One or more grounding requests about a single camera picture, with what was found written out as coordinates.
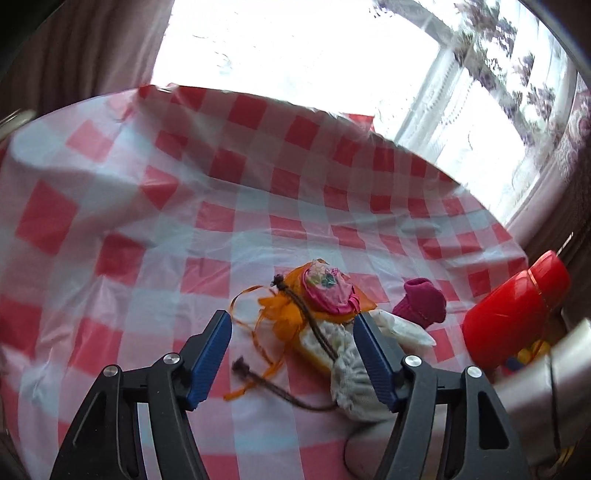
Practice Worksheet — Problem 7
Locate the window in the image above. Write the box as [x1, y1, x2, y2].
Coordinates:
[148, 0, 578, 227]

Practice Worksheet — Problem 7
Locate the pink coin purse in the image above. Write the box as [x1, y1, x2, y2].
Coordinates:
[300, 261, 361, 317]

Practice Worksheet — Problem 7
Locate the white plastic packet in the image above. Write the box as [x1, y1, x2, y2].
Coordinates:
[369, 309, 437, 349]

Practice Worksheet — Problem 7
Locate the orange organza bag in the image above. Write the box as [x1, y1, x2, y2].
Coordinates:
[224, 272, 377, 402]

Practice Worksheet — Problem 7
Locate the red white checkered tablecloth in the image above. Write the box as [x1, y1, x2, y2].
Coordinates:
[0, 83, 529, 480]

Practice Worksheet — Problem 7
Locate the red plastic jar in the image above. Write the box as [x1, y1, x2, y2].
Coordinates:
[462, 250, 572, 370]

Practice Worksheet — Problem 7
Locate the white lace curtain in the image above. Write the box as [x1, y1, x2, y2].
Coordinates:
[369, 0, 583, 222]

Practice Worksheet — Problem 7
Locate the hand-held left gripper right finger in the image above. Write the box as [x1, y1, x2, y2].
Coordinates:
[353, 313, 532, 480]

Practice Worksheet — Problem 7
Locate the patterned mauve curtain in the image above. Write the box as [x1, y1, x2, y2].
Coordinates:
[508, 78, 591, 278]

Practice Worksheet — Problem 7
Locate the magenta knit sock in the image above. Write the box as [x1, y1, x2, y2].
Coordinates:
[392, 277, 448, 329]

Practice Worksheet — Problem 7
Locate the plain mauve curtain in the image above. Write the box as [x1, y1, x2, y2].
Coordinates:
[0, 0, 175, 125]

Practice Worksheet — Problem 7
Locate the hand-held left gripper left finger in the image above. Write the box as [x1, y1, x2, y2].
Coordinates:
[48, 310, 233, 480]

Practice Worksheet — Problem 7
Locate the grey drawstring pouch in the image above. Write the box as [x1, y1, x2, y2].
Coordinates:
[231, 274, 402, 423]

